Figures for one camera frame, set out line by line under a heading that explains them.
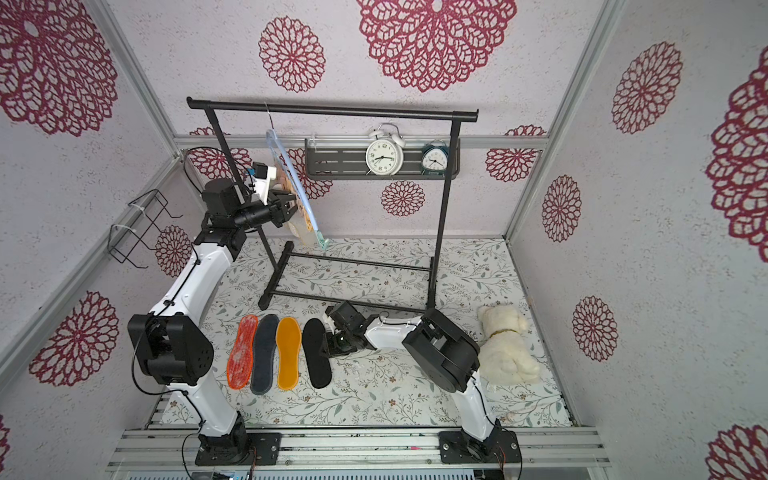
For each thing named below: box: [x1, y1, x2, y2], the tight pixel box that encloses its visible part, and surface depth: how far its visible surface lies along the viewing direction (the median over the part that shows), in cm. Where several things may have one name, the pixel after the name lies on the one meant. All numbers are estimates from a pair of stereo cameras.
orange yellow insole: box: [276, 317, 302, 391], surface depth 92 cm
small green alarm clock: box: [421, 139, 449, 177], surface depth 92 cm
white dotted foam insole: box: [302, 318, 332, 389], surface depth 89 cm
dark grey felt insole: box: [250, 314, 280, 395], surface depth 92 cm
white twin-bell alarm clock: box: [365, 123, 406, 180], surface depth 89 cm
